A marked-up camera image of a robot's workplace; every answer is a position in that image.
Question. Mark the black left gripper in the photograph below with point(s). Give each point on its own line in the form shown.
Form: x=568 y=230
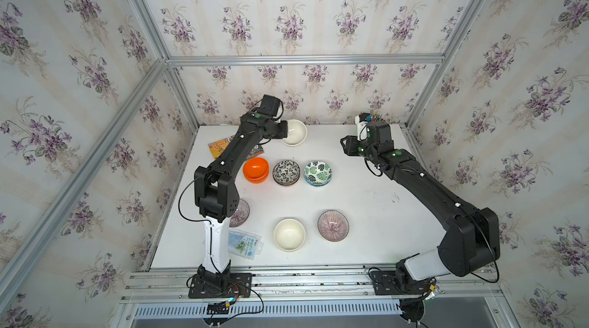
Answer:
x=284 y=134

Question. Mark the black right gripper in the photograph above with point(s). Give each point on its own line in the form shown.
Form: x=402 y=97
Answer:
x=349 y=143

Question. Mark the small cream bowl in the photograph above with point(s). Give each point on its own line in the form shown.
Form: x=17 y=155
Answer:
x=297 y=133

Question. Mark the orange bowl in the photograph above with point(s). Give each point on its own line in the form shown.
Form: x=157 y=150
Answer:
x=256 y=170

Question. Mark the dark patterned bowl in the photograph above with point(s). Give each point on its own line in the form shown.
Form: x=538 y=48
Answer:
x=286 y=172

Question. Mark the green leaf bowl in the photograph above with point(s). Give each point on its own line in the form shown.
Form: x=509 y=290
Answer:
x=317 y=173

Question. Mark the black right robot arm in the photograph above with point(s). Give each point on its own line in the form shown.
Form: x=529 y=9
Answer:
x=472 y=234

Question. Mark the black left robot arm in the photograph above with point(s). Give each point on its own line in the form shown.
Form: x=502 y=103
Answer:
x=215 y=190

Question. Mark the pale green pen cup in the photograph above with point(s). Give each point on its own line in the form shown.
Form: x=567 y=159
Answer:
x=375 y=118

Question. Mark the orange illustrated booklet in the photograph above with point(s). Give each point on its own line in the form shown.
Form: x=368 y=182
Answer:
x=218 y=147

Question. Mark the purple glass bowl right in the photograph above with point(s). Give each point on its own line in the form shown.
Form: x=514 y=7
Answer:
x=333 y=226

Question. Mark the purple glass bowl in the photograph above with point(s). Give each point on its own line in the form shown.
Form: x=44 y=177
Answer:
x=333 y=226
x=241 y=214

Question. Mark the purple glass bowl left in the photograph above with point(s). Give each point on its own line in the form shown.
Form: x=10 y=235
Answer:
x=241 y=214

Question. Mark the large cream bowl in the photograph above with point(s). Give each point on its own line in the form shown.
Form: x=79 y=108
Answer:
x=289 y=235

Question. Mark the clear plastic packet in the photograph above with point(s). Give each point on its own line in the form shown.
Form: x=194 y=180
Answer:
x=244 y=245

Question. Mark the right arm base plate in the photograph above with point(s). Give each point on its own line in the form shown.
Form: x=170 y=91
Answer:
x=399 y=281

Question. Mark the aluminium rail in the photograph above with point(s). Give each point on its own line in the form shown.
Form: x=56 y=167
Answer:
x=165 y=285

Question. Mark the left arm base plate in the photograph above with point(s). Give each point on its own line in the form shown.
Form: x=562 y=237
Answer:
x=206 y=284

